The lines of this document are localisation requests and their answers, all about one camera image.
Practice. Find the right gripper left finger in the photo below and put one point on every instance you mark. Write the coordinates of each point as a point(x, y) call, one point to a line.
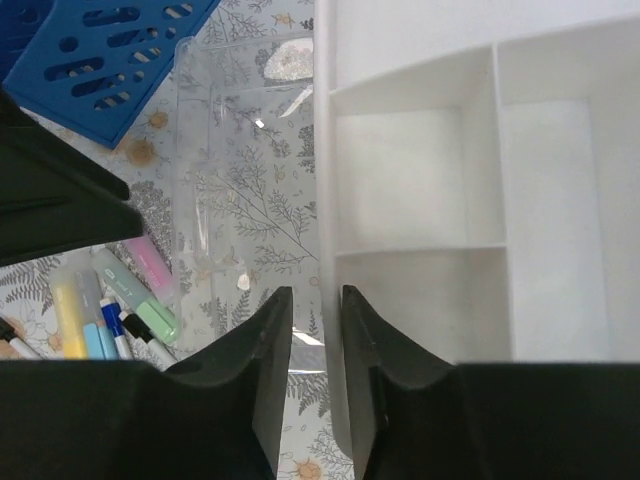
point(231, 397)

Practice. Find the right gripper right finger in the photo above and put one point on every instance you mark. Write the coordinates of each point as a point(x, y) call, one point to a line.
point(400, 398)

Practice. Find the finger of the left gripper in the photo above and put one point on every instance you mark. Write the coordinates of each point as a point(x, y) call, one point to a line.
point(31, 152)
point(43, 227)

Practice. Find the clear plastic drawer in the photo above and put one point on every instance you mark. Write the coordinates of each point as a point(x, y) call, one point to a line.
point(243, 189)

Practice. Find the white drawer organizer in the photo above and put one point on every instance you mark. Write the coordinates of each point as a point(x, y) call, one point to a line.
point(478, 177)

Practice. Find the blue highlighter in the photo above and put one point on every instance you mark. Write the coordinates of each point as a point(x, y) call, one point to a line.
point(98, 337)

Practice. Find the black cap marker middle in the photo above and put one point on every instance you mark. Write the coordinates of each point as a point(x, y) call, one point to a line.
point(139, 330)

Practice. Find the black cap marker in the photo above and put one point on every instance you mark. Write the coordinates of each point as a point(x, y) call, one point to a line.
point(9, 335)
point(139, 330)

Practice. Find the black cap marker front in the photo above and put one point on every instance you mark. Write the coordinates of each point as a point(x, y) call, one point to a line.
point(9, 335)

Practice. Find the yellow highlighter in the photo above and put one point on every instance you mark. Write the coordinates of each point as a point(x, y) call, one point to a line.
point(69, 314)

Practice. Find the green highlighter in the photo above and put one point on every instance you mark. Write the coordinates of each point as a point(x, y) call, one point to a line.
point(136, 296)

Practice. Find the blue pen marker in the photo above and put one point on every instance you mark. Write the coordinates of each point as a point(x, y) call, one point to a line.
point(111, 312)

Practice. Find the blue plastic file rack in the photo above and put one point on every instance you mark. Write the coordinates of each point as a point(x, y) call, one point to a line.
point(92, 66)

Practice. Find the purple highlighter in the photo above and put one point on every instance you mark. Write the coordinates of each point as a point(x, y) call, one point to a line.
point(152, 266)

